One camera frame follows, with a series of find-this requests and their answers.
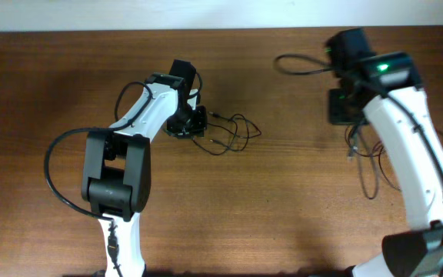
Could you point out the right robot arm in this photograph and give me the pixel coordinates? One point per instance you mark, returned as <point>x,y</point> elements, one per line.
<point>386,92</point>

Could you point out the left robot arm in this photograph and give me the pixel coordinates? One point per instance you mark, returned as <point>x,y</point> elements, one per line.
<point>117,174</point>

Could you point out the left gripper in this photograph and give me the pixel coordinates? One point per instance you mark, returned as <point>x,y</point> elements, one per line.
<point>198,128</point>

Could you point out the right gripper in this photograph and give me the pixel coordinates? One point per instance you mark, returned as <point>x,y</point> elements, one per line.
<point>334,116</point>

